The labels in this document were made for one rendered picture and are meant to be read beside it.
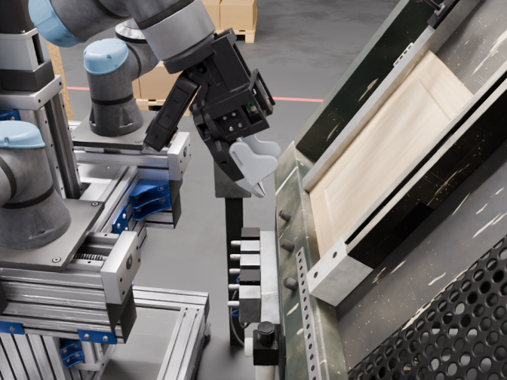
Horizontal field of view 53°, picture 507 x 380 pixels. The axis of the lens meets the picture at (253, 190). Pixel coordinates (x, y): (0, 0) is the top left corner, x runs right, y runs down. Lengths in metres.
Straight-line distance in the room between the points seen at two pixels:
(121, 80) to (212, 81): 0.86
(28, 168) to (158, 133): 0.43
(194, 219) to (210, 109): 2.30
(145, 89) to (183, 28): 3.50
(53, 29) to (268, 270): 0.95
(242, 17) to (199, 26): 5.23
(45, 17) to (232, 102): 0.23
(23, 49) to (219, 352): 1.43
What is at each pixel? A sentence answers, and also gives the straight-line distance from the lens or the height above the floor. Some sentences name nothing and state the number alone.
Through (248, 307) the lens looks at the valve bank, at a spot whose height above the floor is 0.73.
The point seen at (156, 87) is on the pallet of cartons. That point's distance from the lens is 4.04.
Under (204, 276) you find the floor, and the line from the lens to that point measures 2.51.
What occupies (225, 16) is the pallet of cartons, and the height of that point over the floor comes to 0.26.
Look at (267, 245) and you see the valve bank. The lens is 1.50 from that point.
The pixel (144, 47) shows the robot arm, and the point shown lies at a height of 1.24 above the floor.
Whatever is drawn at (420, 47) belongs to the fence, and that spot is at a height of 1.30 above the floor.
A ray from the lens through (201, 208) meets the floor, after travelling 2.96.
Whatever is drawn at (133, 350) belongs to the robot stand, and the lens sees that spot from 1.96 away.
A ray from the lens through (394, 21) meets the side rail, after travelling 1.56.
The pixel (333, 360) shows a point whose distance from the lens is 1.02.
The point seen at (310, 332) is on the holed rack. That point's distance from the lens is 1.07.
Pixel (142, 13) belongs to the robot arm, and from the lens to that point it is 0.58.
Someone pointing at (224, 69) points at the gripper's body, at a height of 1.48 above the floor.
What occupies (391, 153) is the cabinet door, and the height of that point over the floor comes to 1.12.
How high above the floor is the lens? 1.68
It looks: 33 degrees down
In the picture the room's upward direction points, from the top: straight up
